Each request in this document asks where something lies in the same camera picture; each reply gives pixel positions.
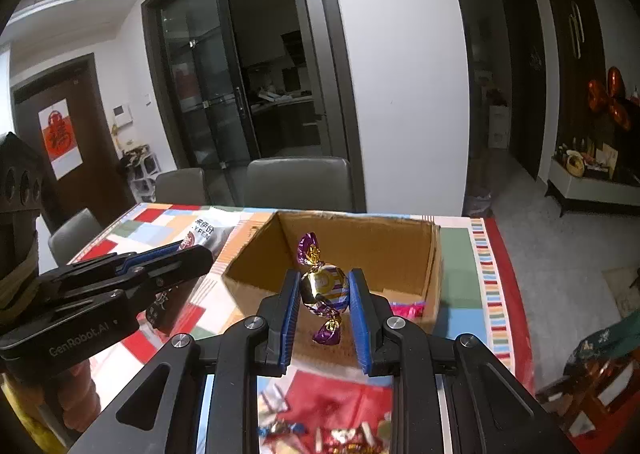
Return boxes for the flat cardboard sheet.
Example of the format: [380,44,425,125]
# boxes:
[602,266,640,319]

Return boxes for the orange gift box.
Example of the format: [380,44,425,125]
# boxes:
[534,359,640,441]

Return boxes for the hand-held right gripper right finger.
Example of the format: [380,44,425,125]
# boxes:
[349,269,577,454]

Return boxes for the green patterned bag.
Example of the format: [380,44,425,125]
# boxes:
[564,309,640,387]

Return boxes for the white shoe rack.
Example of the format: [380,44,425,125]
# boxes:
[119,144,162,205]

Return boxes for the grey trash bin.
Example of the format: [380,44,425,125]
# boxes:
[463,186,494,217]

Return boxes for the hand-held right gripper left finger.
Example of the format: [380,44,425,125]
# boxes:
[67,269,302,454]

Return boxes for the brown cardboard box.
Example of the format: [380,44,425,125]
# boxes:
[222,211,444,371]

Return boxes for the dark double door with handles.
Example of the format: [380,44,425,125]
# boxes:
[536,0,640,185]

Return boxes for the white box on floor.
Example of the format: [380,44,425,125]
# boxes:
[487,104,510,150]

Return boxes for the grey dining chair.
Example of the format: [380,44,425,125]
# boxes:
[48,207,104,267]
[155,167,209,207]
[244,157,354,213]

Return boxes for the purple gold candy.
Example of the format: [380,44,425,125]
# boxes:
[297,232,350,346]

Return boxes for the red and white door poster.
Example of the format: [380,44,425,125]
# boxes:
[38,100,83,181]

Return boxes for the brown wooden door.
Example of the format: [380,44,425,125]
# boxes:
[12,52,137,235]

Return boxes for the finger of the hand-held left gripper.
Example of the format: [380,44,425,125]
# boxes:
[45,245,216,309]
[37,241,186,299]

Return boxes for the red foil balloons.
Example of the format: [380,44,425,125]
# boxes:
[586,66,640,133]

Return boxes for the white snack bag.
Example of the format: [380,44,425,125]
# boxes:
[146,206,242,332]

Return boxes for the pink wrapped candy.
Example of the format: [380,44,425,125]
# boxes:
[390,301,426,319]

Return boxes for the white low cabinet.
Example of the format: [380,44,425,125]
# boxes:
[544,156,640,219]

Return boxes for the dark framed glass sliding door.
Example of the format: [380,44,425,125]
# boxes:
[141,0,368,213]

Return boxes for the pile of wrapped candies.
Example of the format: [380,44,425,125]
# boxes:
[257,384,396,454]

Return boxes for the dark wardrobe door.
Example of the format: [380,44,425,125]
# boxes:
[502,0,547,183]

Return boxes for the person's left hand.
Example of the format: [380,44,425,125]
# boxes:
[56,361,102,435]

